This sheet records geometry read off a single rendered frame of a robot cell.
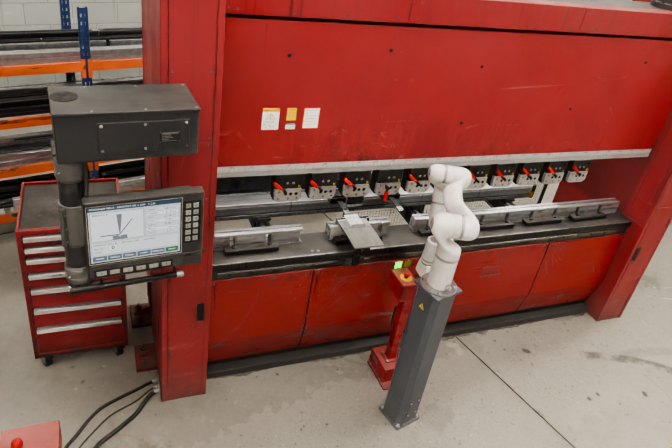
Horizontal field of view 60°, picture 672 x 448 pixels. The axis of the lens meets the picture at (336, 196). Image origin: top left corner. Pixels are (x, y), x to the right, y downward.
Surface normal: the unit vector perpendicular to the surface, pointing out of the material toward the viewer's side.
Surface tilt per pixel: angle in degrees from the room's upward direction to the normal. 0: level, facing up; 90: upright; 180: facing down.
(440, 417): 0
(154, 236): 90
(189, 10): 90
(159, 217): 90
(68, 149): 90
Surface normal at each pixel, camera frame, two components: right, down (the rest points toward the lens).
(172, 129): 0.43, 0.52
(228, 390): 0.15, -0.85
